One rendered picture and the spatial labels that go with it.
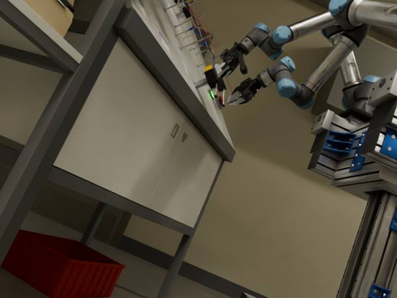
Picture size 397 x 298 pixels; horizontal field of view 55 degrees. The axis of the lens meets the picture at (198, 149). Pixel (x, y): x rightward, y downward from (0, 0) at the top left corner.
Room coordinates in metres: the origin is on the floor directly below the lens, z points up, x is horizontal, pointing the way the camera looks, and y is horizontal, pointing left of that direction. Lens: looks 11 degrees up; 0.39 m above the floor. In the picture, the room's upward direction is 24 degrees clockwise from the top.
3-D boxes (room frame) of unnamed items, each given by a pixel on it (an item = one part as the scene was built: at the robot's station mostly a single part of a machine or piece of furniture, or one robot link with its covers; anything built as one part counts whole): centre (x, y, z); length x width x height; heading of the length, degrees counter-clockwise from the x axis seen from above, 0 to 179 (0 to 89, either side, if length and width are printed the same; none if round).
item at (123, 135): (1.25, 0.22, 0.60); 0.55 x 0.02 x 0.39; 155
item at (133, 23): (1.49, 0.08, 0.83); 1.18 x 0.05 x 0.06; 155
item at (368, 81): (1.68, -0.65, 1.33); 0.13 x 0.12 x 0.14; 3
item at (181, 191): (1.75, -0.02, 0.60); 0.55 x 0.03 x 0.39; 155
